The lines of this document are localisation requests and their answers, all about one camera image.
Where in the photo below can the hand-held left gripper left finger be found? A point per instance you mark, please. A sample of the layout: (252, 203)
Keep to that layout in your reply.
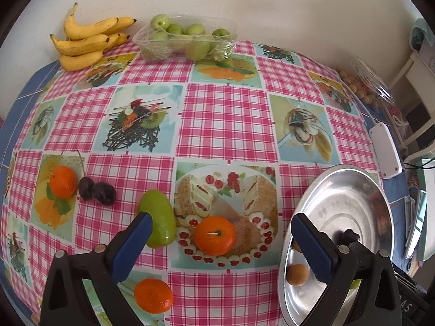
(136, 241)

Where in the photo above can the pink checked printed tablecloth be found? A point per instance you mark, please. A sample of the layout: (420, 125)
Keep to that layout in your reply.
(221, 125)

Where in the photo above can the pile of small green fruits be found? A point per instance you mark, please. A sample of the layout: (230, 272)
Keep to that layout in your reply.
(197, 49)

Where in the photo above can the clear plastic punnet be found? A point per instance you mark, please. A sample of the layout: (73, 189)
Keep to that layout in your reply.
(149, 46)

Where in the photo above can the yellow banana bunch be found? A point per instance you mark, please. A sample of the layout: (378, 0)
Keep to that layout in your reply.
(81, 46)

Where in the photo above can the green mango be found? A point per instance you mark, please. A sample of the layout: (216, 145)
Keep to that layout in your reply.
(159, 210)

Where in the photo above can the teal cloth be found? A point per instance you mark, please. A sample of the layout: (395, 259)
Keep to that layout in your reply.
(419, 37)

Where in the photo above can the pale green tray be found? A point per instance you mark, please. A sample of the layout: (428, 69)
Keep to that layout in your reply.
(427, 210)

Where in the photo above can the clear plastic clamshell container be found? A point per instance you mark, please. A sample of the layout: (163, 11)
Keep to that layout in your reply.
(380, 85)

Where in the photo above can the pile of loose brown longans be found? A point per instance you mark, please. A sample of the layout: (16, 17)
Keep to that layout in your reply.
(356, 86)

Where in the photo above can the round metal plate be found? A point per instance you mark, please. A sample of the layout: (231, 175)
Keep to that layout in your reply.
(343, 197)

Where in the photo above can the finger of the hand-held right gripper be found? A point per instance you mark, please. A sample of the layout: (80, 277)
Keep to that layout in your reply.
(350, 237)

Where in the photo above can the plastic bag with red contents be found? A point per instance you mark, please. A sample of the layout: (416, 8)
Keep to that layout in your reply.
(399, 117)

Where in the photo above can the orange tangerine with stem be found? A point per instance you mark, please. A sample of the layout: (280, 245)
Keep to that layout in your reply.
(214, 236)

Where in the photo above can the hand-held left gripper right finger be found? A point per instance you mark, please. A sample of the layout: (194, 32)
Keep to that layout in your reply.
(307, 241)

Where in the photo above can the white power box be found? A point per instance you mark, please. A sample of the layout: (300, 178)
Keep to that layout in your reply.
(385, 152)

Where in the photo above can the white chair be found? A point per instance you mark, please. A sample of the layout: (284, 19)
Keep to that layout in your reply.
(413, 74)

